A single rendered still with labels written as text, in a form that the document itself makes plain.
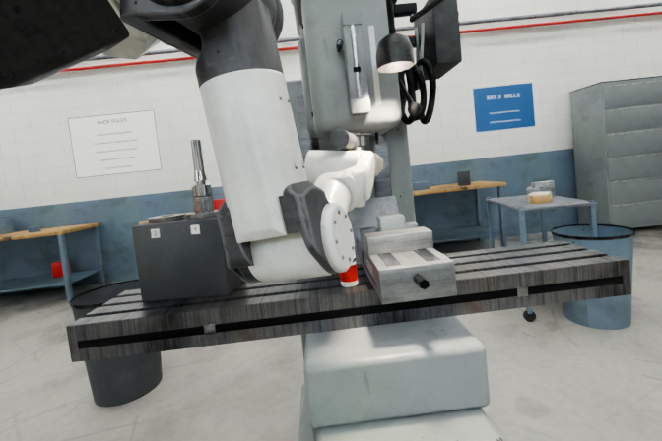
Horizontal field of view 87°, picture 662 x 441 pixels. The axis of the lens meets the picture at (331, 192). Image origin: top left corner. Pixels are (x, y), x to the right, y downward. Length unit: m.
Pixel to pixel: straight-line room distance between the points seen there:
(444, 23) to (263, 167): 0.95
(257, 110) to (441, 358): 0.56
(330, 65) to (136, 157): 5.01
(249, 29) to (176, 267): 0.67
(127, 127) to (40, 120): 1.19
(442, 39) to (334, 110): 0.52
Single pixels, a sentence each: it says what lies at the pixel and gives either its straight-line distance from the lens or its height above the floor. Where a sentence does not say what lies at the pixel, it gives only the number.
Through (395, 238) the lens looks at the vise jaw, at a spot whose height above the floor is 1.06.
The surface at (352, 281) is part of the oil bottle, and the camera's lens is 0.82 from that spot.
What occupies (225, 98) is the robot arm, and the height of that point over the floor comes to 1.30.
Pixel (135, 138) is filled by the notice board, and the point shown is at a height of 2.00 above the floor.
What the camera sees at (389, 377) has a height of 0.84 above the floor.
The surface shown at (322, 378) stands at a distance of 0.71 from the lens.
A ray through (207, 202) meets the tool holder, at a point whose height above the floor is 1.18.
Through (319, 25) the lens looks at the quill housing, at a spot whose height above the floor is 1.54.
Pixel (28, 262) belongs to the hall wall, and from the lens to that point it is 6.63.
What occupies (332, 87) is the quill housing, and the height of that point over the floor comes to 1.41.
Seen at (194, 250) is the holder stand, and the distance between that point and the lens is 0.90.
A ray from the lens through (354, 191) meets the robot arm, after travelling 0.55.
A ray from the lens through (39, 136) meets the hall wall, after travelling 6.40.
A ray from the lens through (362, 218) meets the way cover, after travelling 1.21.
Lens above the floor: 1.22
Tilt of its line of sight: 3 degrees down
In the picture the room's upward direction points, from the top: 6 degrees counter-clockwise
